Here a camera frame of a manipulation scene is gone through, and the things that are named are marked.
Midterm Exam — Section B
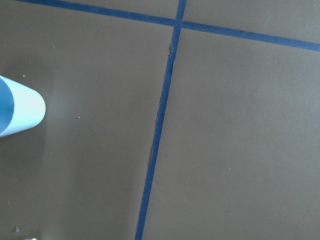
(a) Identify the light blue cup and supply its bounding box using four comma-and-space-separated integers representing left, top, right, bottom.
0, 76, 46, 137

